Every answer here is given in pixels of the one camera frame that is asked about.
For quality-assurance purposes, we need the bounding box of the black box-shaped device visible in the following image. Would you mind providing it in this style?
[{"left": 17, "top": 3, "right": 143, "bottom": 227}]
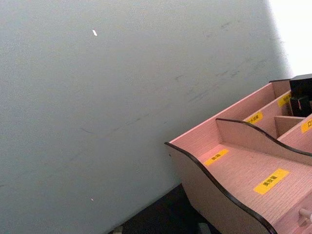
[{"left": 289, "top": 73, "right": 312, "bottom": 118}]

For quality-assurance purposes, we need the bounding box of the white drawer knob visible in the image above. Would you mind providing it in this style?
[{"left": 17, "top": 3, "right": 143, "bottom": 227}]
[{"left": 298, "top": 208, "right": 312, "bottom": 221}]

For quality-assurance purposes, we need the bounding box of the pale grey wall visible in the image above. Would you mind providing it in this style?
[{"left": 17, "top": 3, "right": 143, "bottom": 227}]
[{"left": 0, "top": 0, "right": 293, "bottom": 234}]

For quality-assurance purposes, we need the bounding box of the black table cloth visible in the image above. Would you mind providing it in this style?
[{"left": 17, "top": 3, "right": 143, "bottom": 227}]
[{"left": 107, "top": 182, "right": 221, "bottom": 234}]

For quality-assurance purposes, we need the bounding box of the pink wooden desk organizer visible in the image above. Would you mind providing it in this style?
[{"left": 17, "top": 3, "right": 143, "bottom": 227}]
[{"left": 164, "top": 77, "right": 312, "bottom": 234}]

